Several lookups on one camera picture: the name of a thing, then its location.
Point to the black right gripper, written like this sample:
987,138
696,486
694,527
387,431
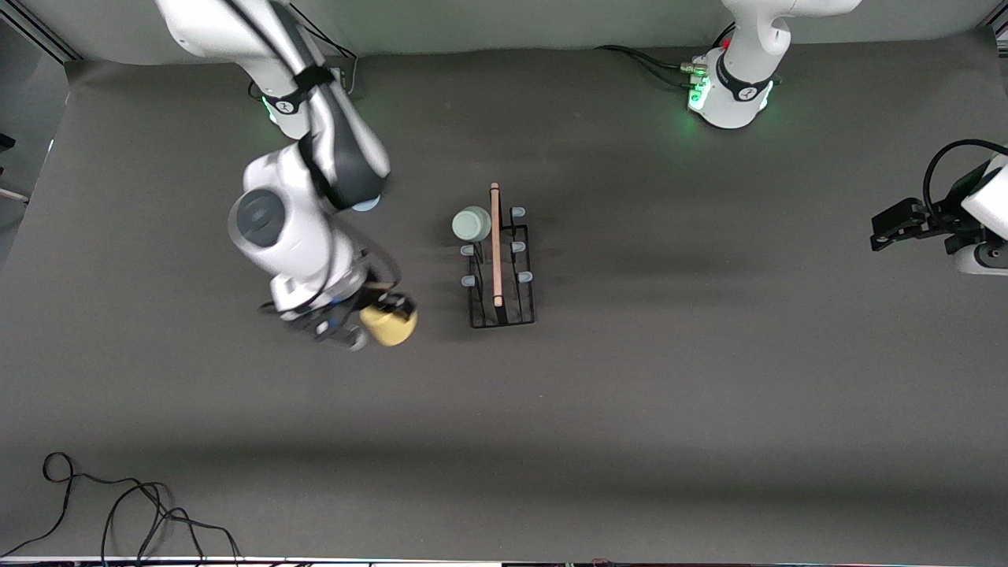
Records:
376,300

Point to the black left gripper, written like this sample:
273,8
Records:
934,220

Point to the yellow plastic cup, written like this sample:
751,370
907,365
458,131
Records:
388,327

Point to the pale green plastic cup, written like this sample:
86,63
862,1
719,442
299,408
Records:
472,224

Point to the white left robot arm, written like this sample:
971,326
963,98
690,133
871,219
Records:
740,87

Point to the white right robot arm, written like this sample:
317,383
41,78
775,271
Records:
291,228

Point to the light blue plastic cup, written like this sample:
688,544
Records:
366,206

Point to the dark grey table mat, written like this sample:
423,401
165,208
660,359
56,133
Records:
709,394

